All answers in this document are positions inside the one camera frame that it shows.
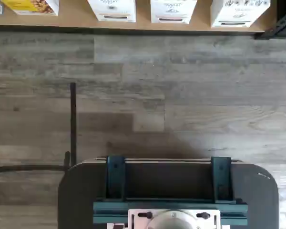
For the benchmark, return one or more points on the white box green strip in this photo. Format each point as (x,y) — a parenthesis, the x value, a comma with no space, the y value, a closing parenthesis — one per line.
(238,13)

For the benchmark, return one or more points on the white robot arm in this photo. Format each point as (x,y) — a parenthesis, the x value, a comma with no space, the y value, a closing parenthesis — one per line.
(171,222)

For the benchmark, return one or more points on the white box pink strip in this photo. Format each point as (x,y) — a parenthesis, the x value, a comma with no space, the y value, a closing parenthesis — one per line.
(172,10)

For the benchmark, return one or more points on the white box brown strip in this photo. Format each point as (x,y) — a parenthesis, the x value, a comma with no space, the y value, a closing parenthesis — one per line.
(112,10)

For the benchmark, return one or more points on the brown shelf board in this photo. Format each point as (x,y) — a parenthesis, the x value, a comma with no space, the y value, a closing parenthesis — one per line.
(74,21)

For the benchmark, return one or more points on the yellow snack box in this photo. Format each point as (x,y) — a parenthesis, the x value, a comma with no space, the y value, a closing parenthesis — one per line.
(28,7)

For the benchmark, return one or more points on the black cart top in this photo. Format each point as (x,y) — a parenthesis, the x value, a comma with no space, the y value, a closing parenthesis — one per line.
(81,190)

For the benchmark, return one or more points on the white mounting plate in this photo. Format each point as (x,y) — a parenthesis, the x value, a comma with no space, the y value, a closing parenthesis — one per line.
(133,218)

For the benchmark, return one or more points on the teal metal frame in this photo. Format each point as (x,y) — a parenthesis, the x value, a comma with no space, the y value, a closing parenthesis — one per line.
(114,179)

